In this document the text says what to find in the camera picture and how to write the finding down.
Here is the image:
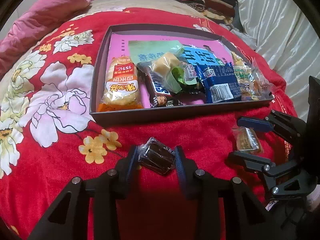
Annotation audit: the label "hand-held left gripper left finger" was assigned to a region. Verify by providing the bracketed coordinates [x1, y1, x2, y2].
[26, 145, 140, 240]

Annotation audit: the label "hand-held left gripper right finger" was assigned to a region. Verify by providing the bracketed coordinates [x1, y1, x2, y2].
[174, 145, 280, 240]

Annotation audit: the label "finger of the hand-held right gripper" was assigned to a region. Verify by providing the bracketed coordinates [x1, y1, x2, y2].
[227, 151, 277, 178]
[237, 110, 308, 142]

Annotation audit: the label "clear brown pastry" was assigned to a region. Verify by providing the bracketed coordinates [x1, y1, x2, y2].
[231, 127, 264, 155]

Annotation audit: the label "clear dark brownie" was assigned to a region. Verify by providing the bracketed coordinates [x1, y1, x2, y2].
[137, 137, 177, 175]

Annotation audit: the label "clear green label cracker packet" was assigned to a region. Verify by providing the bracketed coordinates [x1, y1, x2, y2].
[234, 65, 262, 98]

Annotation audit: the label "clear packet of small cakes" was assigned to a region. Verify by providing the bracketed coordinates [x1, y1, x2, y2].
[250, 57, 278, 98]

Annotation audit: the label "blue snack packet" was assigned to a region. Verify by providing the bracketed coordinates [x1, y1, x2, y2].
[195, 62, 242, 104]

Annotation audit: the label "shallow pink printed box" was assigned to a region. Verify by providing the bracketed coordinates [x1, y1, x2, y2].
[89, 25, 274, 130]

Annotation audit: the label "yellow long snack packet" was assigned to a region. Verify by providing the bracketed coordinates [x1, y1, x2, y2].
[230, 51, 250, 68]

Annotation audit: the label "black green snack packet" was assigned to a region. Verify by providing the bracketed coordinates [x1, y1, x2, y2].
[172, 62, 208, 95]

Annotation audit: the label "brown chocolate bar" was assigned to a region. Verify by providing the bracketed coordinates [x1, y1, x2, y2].
[142, 67, 184, 108]

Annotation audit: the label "orange rice cracker packet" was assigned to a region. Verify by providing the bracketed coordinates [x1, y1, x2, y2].
[96, 56, 144, 112]

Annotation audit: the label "green tinted pastry packet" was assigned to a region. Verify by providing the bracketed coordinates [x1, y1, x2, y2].
[127, 40, 198, 95]

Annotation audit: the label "red floral blanket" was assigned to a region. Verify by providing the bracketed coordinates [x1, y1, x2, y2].
[0, 7, 298, 240]

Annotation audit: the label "crumpled light clothes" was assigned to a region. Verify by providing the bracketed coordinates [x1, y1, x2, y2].
[220, 22, 258, 50]

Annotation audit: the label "white satin curtain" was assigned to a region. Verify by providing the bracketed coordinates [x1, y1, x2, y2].
[235, 0, 320, 100]

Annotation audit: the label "pink and blue book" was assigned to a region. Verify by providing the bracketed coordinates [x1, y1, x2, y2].
[109, 33, 228, 105]

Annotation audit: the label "pile of folded clothes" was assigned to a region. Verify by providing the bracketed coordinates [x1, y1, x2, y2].
[169, 0, 237, 22]

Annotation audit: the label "beige bed blanket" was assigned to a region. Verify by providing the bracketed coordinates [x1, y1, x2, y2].
[15, 0, 208, 63]

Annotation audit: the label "pink quilt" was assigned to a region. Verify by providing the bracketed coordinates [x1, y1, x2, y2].
[0, 0, 92, 77]

